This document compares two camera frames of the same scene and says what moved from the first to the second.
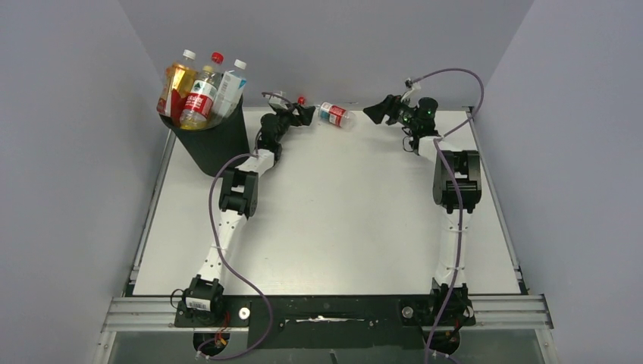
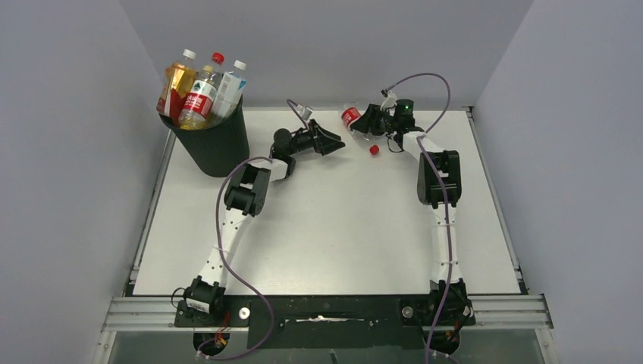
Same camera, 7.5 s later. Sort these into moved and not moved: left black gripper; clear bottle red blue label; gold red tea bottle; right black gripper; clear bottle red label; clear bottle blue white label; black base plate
Moved: left black gripper; right black gripper; clear bottle red blue label
Not moved: black base plate; clear bottle red label; gold red tea bottle; clear bottle blue white label
